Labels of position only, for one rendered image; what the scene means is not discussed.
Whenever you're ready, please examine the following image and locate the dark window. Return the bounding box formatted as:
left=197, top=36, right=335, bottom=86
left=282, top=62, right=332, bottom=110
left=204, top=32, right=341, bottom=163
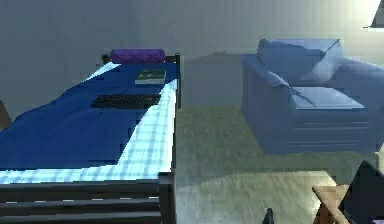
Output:
left=369, top=0, right=384, bottom=29

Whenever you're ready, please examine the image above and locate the blue bed with dark frame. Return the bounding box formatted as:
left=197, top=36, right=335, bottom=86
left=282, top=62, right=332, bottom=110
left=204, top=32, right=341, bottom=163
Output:
left=0, top=53, right=183, bottom=224

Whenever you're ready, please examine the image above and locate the black laptop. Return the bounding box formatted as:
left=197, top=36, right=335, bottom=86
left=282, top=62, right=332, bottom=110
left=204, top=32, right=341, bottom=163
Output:
left=90, top=94, right=162, bottom=110

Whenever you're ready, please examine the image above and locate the purple pillow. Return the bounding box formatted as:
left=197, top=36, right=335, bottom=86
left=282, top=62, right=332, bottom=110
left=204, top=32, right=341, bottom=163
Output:
left=109, top=48, right=167, bottom=65

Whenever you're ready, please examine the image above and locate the green book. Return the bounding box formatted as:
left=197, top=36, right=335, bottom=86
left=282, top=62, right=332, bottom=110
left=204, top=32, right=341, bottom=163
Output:
left=134, top=68, right=167, bottom=86

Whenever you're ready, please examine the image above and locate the brown wooden furniture edge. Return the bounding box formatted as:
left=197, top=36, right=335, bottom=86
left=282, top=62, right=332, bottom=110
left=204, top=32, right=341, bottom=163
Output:
left=0, top=100, right=13, bottom=132

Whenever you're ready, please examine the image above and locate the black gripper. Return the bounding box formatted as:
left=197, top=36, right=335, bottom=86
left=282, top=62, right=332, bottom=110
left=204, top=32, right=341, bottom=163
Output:
left=261, top=207, right=275, bottom=224

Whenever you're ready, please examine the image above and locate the blue armchair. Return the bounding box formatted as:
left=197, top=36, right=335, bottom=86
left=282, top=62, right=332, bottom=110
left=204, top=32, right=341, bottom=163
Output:
left=240, top=38, right=384, bottom=156

